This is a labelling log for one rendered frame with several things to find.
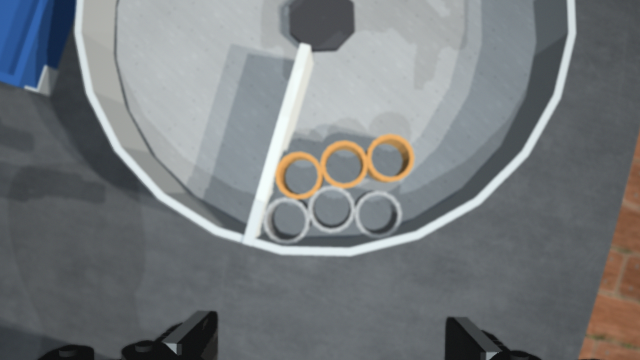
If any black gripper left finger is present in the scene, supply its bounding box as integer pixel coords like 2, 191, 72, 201
38, 310, 218, 360

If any blue crate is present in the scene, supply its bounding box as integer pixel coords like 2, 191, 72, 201
0, 0, 77, 96

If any bronze bushing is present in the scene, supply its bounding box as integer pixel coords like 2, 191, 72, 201
321, 141, 368, 188
276, 152, 324, 199
365, 134, 414, 182

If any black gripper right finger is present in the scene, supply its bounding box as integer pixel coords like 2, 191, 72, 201
445, 317, 541, 360

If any grey metal bushing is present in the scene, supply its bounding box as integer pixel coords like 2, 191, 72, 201
263, 197, 312, 244
354, 191, 402, 238
308, 186, 355, 233

